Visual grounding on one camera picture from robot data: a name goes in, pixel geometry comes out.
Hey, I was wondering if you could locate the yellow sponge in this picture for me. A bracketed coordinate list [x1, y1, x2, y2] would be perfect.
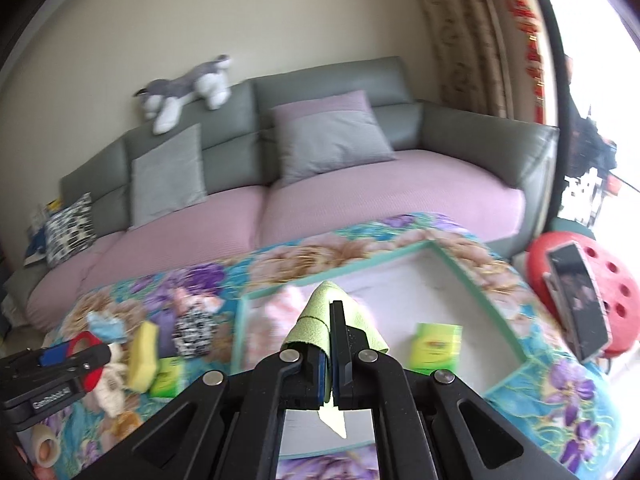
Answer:
[125, 321, 161, 393]

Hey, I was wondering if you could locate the patterned beige curtain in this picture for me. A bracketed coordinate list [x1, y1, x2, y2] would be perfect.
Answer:
[405, 0, 516, 121]

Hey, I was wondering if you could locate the husky plush toy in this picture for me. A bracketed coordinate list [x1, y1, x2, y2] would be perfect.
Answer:
[132, 54, 235, 136]

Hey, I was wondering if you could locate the leopard print scrunchie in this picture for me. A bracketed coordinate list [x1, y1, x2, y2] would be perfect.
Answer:
[172, 307, 218, 358]

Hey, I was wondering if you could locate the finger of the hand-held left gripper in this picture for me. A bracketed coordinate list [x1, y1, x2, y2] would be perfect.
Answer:
[39, 343, 113, 377]

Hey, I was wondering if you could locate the pink sofa cover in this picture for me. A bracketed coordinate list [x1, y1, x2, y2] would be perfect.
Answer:
[25, 149, 527, 333]

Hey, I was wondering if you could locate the purple sachet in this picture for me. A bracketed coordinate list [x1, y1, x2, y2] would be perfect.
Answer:
[156, 310, 177, 356]

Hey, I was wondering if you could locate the blue face mask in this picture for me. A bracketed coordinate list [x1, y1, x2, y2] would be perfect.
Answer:
[87, 312, 126, 342]

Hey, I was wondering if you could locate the red tape roll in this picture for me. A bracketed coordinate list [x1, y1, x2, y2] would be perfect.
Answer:
[64, 332, 105, 394]

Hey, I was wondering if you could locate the smartphone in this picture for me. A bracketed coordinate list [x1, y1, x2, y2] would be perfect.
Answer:
[546, 241, 612, 363]

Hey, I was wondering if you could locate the small grey pillow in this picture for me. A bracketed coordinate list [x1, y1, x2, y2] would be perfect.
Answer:
[130, 123, 208, 231]

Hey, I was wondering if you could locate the cream lace cloth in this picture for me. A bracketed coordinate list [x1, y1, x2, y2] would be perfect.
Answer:
[92, 342, 133, 418]

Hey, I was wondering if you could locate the grey sofa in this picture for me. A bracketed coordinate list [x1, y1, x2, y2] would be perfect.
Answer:
[2, 56, 560, 333]

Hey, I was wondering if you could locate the large grey pink pillow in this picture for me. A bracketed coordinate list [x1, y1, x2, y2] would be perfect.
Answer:
[270, 91, 398, 188]

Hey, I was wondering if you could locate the green cloth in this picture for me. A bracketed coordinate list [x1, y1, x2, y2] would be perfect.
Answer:
[280, 281, 390, 438]

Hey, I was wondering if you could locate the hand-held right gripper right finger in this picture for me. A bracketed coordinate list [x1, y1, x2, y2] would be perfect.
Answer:
[330, 300, 581, 480]

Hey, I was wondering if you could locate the clear tape roll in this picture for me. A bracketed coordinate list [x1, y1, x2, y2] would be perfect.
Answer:
[30, 427, 62, 468]

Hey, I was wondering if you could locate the black white patterned pillow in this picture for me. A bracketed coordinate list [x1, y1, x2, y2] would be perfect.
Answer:
[45, 192, 97, 267]

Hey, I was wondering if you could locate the red plastic stool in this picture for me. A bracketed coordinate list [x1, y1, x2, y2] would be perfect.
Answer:
[527, 232, 640, 361]

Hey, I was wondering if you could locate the green tissue packet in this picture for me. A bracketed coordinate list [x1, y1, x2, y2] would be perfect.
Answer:
[410, 322, 463, 375]
[150, 357, 185, 398]

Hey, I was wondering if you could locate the pink frilly scrunchie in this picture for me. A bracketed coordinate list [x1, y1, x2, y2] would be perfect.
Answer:
[174, 289, 222, 313]

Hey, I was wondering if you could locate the floral blanket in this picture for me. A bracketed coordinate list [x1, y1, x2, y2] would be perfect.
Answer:
[15, 212, 623, 480]

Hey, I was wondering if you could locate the teal framed white tray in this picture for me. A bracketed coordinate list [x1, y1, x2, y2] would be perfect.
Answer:
[231, 240, 531, 461]

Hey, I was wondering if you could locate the black metal rack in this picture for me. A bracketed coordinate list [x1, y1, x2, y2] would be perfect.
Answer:
[564, 55, 620, 231]

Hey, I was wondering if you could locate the red hanging decoration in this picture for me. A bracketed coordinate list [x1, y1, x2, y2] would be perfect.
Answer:
[492, 0, 548, 123]

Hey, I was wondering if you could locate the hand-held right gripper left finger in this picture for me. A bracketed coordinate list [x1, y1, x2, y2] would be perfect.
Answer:
[70, 346, 330, 480]

